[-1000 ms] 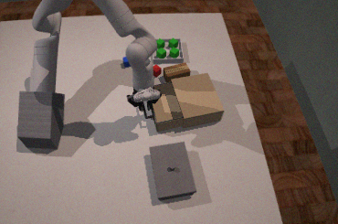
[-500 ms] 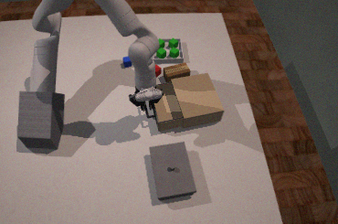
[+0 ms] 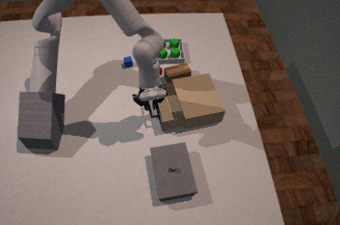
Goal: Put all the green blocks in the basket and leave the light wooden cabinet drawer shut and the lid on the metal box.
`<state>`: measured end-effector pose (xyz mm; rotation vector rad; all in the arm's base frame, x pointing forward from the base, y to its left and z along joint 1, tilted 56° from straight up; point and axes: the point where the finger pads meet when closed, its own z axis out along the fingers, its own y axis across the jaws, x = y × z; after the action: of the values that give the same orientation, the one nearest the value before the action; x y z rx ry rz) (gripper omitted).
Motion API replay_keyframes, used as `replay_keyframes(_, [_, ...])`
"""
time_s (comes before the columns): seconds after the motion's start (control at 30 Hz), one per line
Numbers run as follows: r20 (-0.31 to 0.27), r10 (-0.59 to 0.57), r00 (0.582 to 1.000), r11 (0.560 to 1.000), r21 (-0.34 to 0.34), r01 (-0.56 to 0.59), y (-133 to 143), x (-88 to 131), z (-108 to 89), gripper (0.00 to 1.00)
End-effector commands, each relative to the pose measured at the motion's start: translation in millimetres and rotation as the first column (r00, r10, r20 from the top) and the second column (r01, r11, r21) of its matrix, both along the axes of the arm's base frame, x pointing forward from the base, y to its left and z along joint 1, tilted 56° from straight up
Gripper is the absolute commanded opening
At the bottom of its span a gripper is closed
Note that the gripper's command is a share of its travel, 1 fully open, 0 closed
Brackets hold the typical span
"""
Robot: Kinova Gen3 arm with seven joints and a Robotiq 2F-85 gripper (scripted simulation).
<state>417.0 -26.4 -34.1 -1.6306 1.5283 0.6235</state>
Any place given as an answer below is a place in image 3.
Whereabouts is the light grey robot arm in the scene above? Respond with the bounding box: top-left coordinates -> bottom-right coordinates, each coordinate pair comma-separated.
29,0 -> 166,101

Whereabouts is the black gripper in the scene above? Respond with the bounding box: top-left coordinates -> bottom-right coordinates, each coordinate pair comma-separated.
132,88 -> 165,111

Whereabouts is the dark blue block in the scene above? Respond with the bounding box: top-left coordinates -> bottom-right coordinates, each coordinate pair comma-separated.
123,57 -> 133,68

